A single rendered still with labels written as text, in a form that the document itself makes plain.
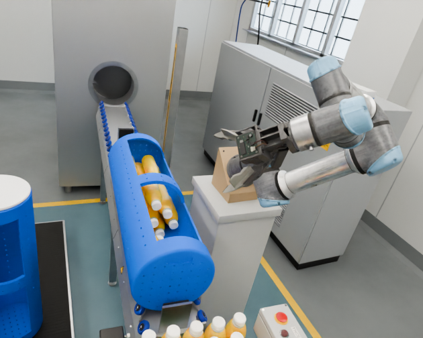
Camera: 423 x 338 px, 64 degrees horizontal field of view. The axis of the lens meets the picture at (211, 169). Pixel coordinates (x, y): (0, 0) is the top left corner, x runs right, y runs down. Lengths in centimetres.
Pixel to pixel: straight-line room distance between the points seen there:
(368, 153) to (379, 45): 254
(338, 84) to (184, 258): 68
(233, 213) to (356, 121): 84
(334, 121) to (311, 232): 215
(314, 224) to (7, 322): 211
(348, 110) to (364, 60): 302
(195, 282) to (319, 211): 166
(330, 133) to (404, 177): 306
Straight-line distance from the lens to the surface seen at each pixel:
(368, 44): 372
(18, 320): 231
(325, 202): 266
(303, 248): 289
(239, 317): 114
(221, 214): 141
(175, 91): 233
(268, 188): 130
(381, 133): 117
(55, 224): 290
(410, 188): 372
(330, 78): 84
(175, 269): 113
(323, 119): 71
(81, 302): 254
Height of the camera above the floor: 196
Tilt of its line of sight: 28 degrees down
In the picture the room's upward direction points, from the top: 12 degrees clockwise
